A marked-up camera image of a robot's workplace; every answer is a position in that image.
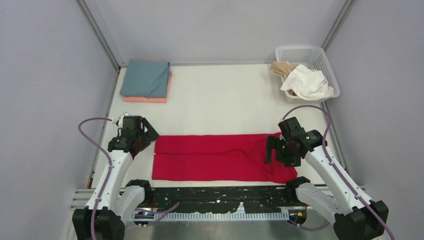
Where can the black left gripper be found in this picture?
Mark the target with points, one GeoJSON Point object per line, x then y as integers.
{"type": "Point", "coordinates": [150, 135]}

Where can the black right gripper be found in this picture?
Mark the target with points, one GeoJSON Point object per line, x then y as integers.
{"type": "Point", "coordinates": [274, 142]}

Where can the red t-shirt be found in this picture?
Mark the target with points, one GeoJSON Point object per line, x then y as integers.
{"type": "Point", "coordinates": [205, 158]}

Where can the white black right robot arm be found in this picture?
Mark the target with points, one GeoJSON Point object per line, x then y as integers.
{"type": "Point", "coordinates": [352, 213]}

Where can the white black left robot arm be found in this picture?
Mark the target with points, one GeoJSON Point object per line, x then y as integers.
{"type": "Point", "coordinates": [109, 208]}

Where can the folded pink t-shirt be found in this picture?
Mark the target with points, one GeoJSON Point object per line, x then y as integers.
{"type": "Point", "coordinates": [159, 100]}

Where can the folded teal t-shirt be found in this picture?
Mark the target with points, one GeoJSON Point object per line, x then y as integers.
{"type": "Point", "coordinates": [147, 79]}

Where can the white t-shirt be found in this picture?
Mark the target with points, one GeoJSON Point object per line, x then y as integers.
{"type": "Point", "coordinates": [307, 84]}

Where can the beige t-shirt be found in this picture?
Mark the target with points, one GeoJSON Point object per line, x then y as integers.
{"type": "Point", "coordinates": [282, 69]}

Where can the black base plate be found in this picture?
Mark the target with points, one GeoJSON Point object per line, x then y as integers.
{"type": "Point", "coordinates": [221, 200]}

